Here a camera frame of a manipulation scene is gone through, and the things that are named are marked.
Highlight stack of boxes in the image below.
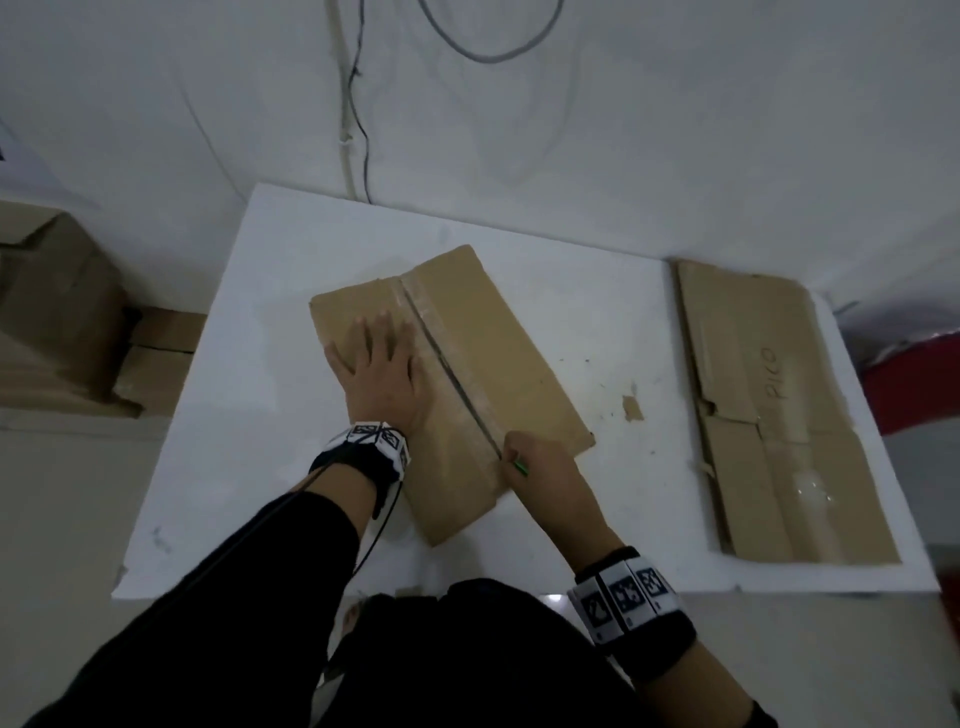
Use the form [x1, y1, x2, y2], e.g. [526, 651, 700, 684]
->
[0, 337, 144, 420]

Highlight person's right hand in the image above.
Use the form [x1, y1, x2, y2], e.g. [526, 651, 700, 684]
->
[498, 431, 624, 571]

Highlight white table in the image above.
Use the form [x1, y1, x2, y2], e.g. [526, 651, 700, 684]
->
[110, 182, 943, 601]

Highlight grey looped wall cable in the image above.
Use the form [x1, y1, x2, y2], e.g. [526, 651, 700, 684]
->
[416, 0, 568, 64]

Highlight red chair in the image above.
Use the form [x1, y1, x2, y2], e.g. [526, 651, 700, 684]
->
[839, 299, 960, 436]

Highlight white wall cable conduit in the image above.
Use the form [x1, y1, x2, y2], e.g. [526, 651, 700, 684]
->
[326, 0, 361, 202]

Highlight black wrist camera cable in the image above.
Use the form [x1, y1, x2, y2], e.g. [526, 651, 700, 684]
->
[288, 442, 410, 579]

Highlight person's black trouser legs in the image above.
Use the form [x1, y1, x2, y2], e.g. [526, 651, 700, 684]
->
[314, 577, 661, 728]

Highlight person's left forearm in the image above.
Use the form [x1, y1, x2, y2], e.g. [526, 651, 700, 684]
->
[22, 472, 376, 728]

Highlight person's left hand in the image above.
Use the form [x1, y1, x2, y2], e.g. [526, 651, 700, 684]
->
[323, 311, 421, 444]

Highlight small low cardboard box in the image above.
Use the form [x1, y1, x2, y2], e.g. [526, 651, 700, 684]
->
[112, 307, 209, 418]
[309, 244, 598, 549]

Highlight person's right forearm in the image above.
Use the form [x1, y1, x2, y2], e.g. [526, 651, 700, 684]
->
[629, 641, 778, 728]

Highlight white recycling symbol sign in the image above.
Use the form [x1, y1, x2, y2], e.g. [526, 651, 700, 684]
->
[0, 116, 99, 211]

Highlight taped small cardboard box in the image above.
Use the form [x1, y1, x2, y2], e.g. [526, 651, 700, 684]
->
[674, 258, 901, 565]

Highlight thin black wall cable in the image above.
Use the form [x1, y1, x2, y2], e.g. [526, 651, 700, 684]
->
[350, 0, 374, 204]

